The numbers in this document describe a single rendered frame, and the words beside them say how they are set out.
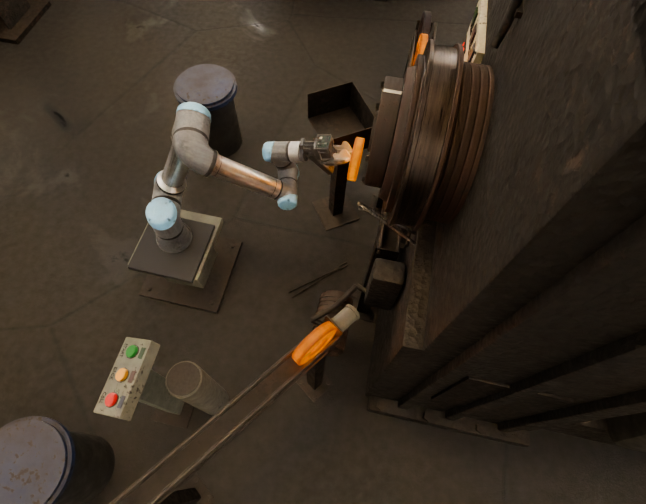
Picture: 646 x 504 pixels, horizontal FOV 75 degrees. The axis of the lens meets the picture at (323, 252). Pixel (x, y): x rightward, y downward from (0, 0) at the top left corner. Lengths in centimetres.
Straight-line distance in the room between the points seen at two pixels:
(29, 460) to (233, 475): 73
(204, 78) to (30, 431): 171
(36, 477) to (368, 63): 280
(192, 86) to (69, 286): 117
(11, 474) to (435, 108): 164
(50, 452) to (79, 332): 72
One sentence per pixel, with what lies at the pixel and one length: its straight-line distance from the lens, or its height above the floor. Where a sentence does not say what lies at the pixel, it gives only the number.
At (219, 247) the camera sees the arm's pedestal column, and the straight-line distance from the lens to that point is 223.
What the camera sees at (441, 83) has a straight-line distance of 98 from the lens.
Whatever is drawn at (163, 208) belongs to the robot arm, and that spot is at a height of 55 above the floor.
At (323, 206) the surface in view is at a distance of 233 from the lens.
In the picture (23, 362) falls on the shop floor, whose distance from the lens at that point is 239.
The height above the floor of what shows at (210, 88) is 43.
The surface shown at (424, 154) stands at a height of 126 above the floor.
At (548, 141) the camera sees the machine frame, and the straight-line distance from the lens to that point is 66.
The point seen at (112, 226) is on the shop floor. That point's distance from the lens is 250.
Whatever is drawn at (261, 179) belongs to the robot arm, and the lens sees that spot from 154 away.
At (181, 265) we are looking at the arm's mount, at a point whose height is 32.
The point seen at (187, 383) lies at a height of 52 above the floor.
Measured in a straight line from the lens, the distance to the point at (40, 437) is 176.
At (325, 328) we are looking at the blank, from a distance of 123.
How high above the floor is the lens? 195
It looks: 63 degrees down
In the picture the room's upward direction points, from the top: 3 degrees clockwise
